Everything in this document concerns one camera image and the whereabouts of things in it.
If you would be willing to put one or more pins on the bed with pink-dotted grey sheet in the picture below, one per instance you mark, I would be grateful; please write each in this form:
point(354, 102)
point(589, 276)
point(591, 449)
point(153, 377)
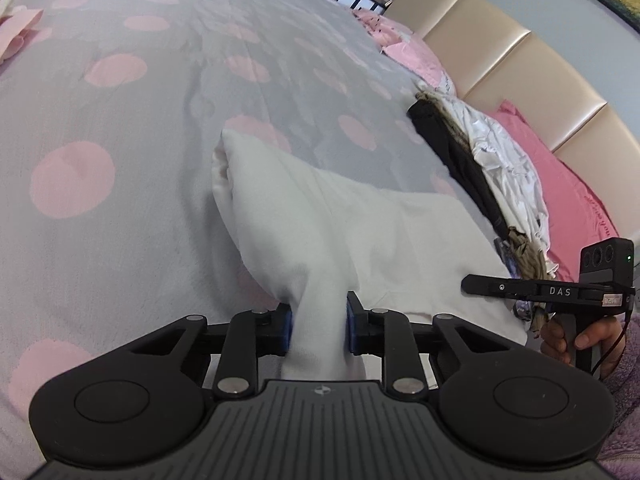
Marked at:
point(150, 160)

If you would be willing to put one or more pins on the brown striped cloth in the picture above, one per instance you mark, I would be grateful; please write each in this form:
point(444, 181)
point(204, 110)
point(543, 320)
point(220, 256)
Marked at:
point(530, 260)

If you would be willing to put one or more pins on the white t-shirt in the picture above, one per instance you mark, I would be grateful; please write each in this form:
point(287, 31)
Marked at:
point(350, 220)

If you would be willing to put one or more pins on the stack of folded clothes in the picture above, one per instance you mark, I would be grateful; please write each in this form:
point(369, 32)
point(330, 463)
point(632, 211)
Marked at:
point(15, 35)

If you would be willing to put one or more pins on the deep pink pillow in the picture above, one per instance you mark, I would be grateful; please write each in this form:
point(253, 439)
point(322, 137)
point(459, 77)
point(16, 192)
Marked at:
point(560, 190)

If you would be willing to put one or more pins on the purple fluffy robe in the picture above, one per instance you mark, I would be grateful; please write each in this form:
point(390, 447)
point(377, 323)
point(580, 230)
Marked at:
point(625, 410)

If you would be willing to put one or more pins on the person's right hand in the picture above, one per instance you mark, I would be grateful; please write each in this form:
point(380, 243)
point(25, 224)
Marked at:
point(555, 332)

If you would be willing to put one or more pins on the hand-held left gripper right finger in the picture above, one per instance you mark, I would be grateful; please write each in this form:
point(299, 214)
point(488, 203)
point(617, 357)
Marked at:
point(351, 330)

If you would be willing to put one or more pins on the beige padded headboard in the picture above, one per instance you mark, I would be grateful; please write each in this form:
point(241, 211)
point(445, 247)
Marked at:
point(500, 55)

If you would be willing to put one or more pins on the pink patterned cloth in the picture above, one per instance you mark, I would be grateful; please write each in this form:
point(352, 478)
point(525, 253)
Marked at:
point(380, 27)

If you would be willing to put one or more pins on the pink garment near headboard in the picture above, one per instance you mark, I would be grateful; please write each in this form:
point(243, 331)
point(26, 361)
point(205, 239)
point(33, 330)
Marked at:
point(415, 60)

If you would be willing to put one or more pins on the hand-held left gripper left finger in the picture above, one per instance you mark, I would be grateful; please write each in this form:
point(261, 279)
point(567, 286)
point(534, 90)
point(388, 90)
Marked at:
point(286, 330)

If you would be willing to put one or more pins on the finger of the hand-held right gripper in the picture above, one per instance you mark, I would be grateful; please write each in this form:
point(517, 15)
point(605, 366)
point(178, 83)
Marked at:
point(500, 287)

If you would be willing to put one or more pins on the black garment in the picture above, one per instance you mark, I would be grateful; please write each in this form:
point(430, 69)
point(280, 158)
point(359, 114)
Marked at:
point(450, 150)

